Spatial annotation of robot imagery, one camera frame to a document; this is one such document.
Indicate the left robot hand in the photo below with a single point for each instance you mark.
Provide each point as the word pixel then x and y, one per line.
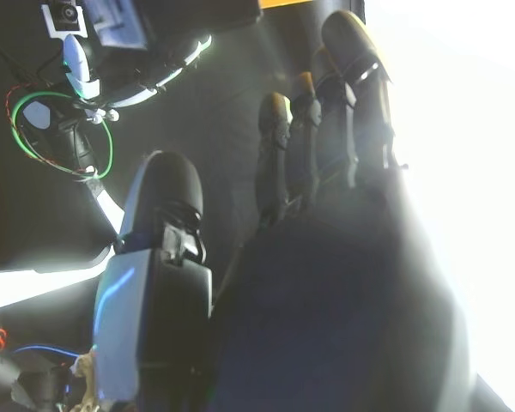
pixel 309 309

